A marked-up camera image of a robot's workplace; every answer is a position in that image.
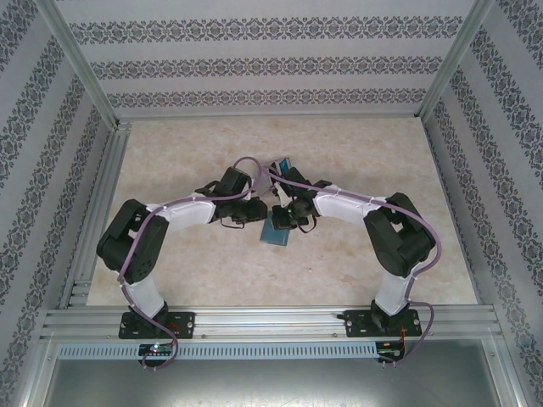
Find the teal leather card holder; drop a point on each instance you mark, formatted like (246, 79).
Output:
(273, 237)

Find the clear acrylic card stand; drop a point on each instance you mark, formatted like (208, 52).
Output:
(267, 182)

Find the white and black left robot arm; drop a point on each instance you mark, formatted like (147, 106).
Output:
(119, 241)

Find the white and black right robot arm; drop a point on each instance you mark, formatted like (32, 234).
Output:
(399, 237)

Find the blue card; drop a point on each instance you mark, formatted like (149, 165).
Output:
(283, 164)

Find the grey metal sheet panel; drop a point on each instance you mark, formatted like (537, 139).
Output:
(271, 381)

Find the left circuit board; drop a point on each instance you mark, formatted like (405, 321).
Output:
(155, 349)

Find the circuit board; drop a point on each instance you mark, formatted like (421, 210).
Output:
(390, 351)
(155, 349)

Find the right circuit board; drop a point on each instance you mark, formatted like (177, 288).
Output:
(390, 351)

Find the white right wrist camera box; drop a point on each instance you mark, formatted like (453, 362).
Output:
(282, 193)

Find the aluminium frame crossbar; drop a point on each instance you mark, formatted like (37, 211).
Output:
(271, 116)

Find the aluminium mounting rail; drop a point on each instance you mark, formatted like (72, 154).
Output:
(271, 324)

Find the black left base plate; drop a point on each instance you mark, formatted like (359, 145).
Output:
(186, 324)

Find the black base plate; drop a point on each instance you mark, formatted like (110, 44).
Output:
(186, 324)
(356, 324)

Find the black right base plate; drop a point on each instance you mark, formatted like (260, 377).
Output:
(356, 324)

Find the aluminium side rail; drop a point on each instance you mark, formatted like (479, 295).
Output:
(107, 186)

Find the aluminium frame post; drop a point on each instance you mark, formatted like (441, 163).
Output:
(76, 63)
(456, 63)
(509, 373)
(36, 373)

